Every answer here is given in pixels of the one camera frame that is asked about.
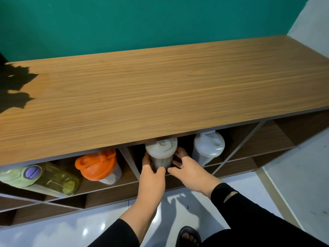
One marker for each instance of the person's left forearm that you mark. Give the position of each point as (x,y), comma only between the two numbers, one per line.
(138,223)

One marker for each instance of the wooden shelf cabinet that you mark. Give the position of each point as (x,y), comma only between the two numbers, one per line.
(164,87)

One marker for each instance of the grey lid shaker bottle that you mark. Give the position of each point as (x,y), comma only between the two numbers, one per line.
(208,145)

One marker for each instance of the white lid shaker bottle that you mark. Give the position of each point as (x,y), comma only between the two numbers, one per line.
(161,149)

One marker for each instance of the person's foot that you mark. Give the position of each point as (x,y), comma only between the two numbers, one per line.
(189,239)

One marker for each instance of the person's right thumb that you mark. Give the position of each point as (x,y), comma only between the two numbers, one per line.
(174,171)

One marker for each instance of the person's right hand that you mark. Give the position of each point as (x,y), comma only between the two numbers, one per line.
(195,174)

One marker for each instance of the person's left thumb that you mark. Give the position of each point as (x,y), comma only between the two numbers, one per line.
(159,171)

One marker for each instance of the black sandal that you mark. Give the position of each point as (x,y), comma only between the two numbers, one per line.
(180,235)

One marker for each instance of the orange lid shaker bottle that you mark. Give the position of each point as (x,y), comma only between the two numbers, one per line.
(96,164)

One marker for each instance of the person's right forearm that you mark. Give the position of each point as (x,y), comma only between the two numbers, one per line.
(246,216)

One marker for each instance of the person's left hand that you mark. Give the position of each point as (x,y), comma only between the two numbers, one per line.
(151,186)

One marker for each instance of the green bottle with purple cap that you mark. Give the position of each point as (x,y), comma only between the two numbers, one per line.
(51,181)

